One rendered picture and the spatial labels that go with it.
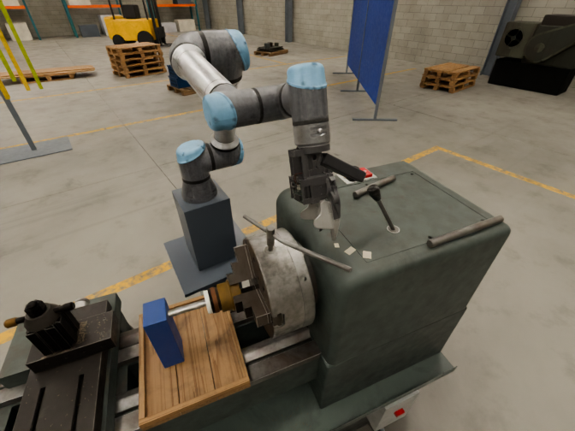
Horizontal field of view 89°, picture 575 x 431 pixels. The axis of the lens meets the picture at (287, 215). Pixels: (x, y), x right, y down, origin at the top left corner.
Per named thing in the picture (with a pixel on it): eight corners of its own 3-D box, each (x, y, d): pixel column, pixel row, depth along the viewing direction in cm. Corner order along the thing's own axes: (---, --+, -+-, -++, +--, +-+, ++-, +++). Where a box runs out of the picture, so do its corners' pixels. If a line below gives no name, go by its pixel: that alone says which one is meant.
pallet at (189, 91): (210, 81, 772) (205, 48, 725) (228, 86, 726) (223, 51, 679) (167, 90, 705) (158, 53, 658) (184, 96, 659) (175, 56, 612)
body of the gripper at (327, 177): (291, 200, 67) (284, 148, 63) (323, 192, 70) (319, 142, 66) (305, 208, 60) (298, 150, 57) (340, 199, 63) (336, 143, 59)
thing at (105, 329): (118, 319, 93) (113, 309, 90) (116, 347, 86) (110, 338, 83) (43, 341, 87) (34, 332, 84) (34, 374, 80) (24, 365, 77)
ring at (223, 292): (234, 270, 89) (204, 279, 86) (243, 293, 82) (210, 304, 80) (238, 290, 95) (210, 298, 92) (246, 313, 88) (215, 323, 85)
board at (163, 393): (224, 295, 114) (223, 288, 111) (251, 386, 87) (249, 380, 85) (142, 321, 105) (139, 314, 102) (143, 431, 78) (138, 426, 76)
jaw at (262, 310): (268, 283, 87) (282, 310, 77) (269, 296, 90) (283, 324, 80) (232, 295, 84) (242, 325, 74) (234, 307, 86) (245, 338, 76)
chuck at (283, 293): (268, 270, 114) (267, 210, 93) (300, 345, 93) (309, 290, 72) (246, 277, 111) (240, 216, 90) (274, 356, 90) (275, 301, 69)
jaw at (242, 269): (262, 273, 93) (253, 237, 93) (265, 274, 89) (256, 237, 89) (228, 283, 90) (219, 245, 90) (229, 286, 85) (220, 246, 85)
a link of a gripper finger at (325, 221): (315, 245, 64) (305, 204, 64) (338, 238, 66) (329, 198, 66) (320, 246, 62) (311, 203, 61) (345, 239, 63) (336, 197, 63)
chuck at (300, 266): (275, 268, 115) (277, 208, 94) (310, 342, 94) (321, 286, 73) (268, 270, 114) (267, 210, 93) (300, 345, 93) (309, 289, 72)
